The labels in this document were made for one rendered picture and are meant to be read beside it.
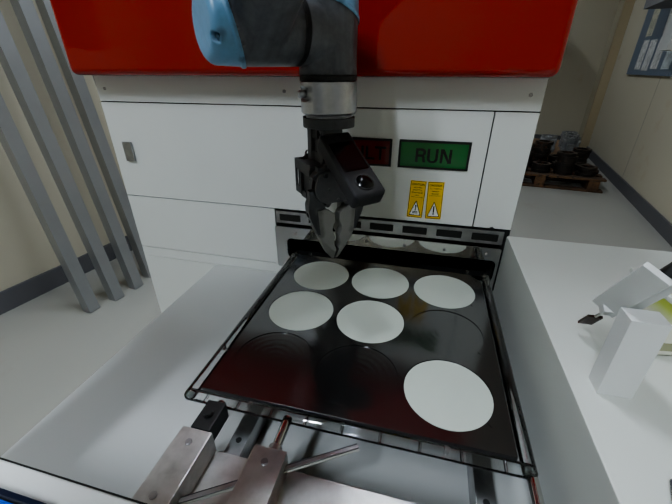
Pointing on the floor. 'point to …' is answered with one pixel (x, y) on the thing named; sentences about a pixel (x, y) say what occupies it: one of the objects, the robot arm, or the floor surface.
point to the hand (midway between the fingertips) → (336, 252)
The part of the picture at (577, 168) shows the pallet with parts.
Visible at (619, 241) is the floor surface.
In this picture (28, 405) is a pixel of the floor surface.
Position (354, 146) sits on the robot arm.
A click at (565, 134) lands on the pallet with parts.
